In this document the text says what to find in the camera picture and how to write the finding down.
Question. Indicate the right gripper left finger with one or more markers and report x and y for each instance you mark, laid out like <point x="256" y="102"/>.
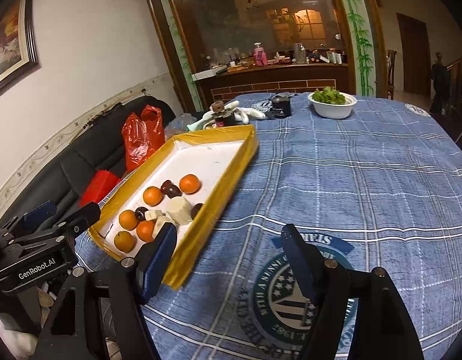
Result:
<point x="137" y="281"/>

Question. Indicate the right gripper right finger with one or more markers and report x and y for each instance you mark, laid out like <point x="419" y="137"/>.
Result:
<point x="326" y="283"/>

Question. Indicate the medium pale sugarcane chunk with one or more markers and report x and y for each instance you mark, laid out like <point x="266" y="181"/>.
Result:
<point x="159" y="223"/>

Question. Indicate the small pale sugarcane chunk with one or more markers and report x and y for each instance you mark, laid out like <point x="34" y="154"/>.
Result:
<point x="153" y="215"/>

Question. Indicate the dark plum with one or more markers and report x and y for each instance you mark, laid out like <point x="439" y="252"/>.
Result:
<point x="140" y="213"/>
<point x="171" y="190"/>
<point x="195" y="210"/>

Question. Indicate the large pale sugarcane chunk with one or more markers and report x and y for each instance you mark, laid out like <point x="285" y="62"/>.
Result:
<point x="179" y="210"/>

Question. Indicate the orange tangerine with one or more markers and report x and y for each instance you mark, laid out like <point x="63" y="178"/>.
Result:
<point x="190" y="184"/>

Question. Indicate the red date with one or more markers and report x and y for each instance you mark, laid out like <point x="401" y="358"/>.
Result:
<point x="165" y="186"/>

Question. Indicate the white gloved left hand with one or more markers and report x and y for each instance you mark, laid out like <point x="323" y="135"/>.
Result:
<point x="21" y="344"/>

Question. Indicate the tangerine in tray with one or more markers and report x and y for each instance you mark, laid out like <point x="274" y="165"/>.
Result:
<point x="124" y="241"/>
<point x="128" y="220"/>
<point x="152" y="196"/>
<point x="144" y="231"/>

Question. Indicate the black sofa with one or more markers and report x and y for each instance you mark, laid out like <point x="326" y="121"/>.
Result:
<point x="65" y="178"/>

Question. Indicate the red box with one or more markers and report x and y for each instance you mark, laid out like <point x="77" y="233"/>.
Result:
<point x="100" y="185"/>

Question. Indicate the yellow tray white bottom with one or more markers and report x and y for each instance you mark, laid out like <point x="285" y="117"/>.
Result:
<point x="218" y="157"/>

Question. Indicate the blue plaid tablecloth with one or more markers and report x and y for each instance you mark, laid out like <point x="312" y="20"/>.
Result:
<point x="380" y="188"/>

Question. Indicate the red plastic bag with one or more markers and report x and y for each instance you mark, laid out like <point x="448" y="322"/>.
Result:
<point x="142" y="136"/>

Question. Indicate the white bowl of greens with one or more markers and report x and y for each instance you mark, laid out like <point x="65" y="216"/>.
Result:
<point x="331" y="103"/>

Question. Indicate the black container on table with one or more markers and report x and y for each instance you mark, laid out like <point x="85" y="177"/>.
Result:
<point x="281" y="108"/>

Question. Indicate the white gloves pile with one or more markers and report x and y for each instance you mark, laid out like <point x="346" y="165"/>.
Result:
<point x="226" y="115"/>

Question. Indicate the wooden counter cabinet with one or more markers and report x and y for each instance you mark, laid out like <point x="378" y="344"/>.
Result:
<point x="276" y="78"/>

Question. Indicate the pink bottle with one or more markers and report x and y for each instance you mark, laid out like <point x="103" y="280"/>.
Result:
<point x="260" y="56"/>

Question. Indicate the framed wall picture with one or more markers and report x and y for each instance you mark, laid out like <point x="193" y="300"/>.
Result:
<point x="18" y="53"/>

